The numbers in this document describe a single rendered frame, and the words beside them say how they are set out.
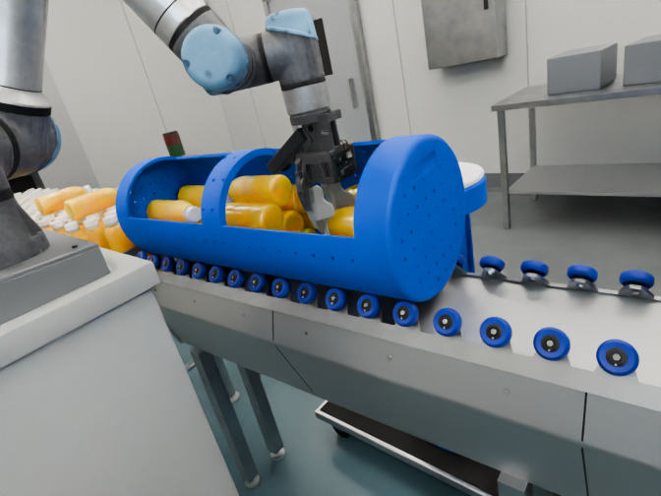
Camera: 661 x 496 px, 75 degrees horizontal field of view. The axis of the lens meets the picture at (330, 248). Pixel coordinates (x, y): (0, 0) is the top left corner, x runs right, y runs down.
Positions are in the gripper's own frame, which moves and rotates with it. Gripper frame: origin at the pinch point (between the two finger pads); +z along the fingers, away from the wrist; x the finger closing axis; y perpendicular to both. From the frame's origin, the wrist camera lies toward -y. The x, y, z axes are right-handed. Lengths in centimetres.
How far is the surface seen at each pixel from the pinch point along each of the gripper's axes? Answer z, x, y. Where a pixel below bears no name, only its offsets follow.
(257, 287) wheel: 14.0, -5.9, -19.2
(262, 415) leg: 86, 11, -64
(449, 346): 17.8, -5.7, 25.0
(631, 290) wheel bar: 15, 14, 47
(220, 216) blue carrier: -3.6, -7.6, -21.2
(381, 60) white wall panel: -23, 339, -193
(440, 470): 95, 26, -1
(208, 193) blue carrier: -7.8, -5.9, -25.7
